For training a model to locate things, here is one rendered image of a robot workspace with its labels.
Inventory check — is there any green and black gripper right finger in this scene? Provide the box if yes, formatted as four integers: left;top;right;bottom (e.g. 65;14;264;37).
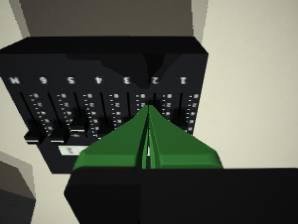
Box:
149;105;224;169

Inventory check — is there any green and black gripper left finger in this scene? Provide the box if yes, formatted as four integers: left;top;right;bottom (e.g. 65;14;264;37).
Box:
72;105;149;171

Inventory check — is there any black lighting desk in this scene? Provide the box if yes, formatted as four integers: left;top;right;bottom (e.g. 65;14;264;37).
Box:
0;36;209;174

